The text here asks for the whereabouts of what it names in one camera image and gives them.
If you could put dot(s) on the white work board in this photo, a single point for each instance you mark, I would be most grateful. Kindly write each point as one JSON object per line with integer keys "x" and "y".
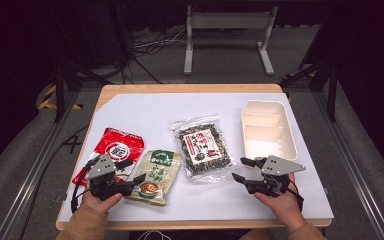
{"x": 153, "y": 113}

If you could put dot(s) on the red seasoning packet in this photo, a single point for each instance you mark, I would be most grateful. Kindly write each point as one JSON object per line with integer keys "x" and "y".
{"x": 126, "y": 143}

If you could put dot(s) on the white compartment tray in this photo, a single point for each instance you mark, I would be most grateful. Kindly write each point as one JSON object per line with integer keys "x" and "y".
{"x": 266, "y": 130}

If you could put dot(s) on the aluminium rail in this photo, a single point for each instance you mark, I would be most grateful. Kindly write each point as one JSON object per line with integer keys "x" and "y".
{"x": 30, "y": 180}
{"x": 353, "y": 173}

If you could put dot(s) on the clear dried seaweed packet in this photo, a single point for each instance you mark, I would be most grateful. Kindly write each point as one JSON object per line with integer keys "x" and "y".
{"x": 203, "y": 146}

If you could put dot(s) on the person's right hand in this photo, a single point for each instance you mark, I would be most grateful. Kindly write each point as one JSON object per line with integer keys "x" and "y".
{"x": 285, "y": 208}

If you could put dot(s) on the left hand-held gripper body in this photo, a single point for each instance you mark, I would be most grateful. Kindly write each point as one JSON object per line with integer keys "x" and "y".
{"x": 101, "y": 168}

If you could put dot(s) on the yellow black hazard tape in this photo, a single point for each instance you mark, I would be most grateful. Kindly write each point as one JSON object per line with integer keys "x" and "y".
{"x": 48, "y": 100}

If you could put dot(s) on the beige green seasoning packet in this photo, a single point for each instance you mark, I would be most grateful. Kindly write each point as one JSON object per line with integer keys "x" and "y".
{"x": 161, "y": 166}

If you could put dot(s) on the person's left hand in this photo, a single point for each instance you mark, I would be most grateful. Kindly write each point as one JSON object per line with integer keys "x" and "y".
{"x": 101, "y": 205}

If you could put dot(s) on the black metal stand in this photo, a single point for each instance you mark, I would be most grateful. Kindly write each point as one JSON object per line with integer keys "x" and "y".
{"x": 331, "y": 96}
{"x": 59, "y": 93}

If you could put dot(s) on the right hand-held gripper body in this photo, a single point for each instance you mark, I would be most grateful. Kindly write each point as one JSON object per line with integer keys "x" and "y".
{"x": 276, "y": 166}

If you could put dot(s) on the white metal stand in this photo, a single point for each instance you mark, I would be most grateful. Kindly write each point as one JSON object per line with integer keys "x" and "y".
{"x": 228, "y": 20}

